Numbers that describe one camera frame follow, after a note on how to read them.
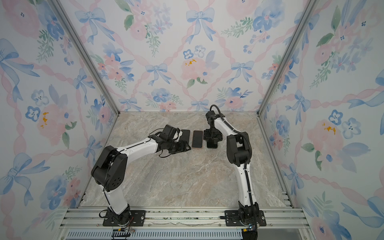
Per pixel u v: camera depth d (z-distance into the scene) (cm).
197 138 103
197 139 102
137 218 74
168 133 74
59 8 69
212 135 91
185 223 74
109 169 49
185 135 108
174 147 80
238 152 62
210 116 81
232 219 73
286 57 86
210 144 101
